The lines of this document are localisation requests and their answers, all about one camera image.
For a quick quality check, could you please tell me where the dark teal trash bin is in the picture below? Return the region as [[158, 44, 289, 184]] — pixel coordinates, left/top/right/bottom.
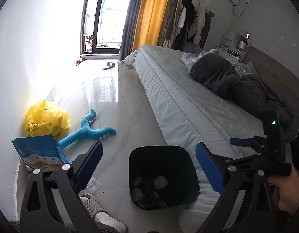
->
[[128, 145, 200, 211]]

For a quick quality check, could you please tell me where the person right hand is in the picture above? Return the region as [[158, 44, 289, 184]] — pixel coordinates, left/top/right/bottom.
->
[[267, 165, 299, 215]]

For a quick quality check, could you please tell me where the dark grey fleece blanket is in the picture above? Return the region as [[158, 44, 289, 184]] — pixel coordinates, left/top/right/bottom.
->
[[189, 53, 299, 144]]

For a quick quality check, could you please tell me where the bubble wrap on floor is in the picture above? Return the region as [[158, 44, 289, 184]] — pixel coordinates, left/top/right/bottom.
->
[[85, 177, 101, 195]]

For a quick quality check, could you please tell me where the blue white snack bag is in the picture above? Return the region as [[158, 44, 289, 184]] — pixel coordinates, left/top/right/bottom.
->
[[11, 135, 73, 172]]

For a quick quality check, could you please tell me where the grey quilted bed mattress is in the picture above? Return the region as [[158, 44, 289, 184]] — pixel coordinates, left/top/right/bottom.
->
[[124, 45, 263, 232]]

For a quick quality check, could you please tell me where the grey slipper on foot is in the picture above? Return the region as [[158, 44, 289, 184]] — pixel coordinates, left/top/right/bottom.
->
[[80, 194, 128, 232]]

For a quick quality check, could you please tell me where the white dressing table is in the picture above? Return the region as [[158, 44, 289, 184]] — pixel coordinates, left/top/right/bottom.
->
[[212, 32, 244, 62]]

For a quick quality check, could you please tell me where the blue plush dinosaur toy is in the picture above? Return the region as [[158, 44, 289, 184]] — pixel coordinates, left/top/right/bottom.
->
[[58, 109, 116, 149]]

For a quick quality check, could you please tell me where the yellow plastic bag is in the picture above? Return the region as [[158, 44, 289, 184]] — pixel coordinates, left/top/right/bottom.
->
[[23, 100, 71, 139]]

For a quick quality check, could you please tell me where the blue white patterned duvet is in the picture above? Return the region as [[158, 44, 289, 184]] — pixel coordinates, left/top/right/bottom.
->
[[181, 49, 258, 81]]

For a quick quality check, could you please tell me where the round vanity mirror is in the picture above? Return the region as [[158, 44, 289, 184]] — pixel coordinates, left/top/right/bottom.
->
[[234, 28, 251, 51]]

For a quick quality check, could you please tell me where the clothes rack with garments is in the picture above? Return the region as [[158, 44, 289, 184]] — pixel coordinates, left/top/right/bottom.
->
[[161, 0, 215, 51]]

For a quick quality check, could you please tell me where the grey slipper by window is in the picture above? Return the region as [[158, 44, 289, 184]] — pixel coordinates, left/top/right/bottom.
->
[[103, 62, 115, 70]]

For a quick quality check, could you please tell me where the grey curtain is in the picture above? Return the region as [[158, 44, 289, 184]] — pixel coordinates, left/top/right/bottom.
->
[[118, 0, 142, 62]]

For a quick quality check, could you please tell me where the yellow curtain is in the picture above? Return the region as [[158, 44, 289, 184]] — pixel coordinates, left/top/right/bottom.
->
[[132, 0, 168, 51]]

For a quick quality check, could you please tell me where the dark framed window door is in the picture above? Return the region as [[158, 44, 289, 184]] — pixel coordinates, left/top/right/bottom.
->
[[81, 0, 130, 55]]

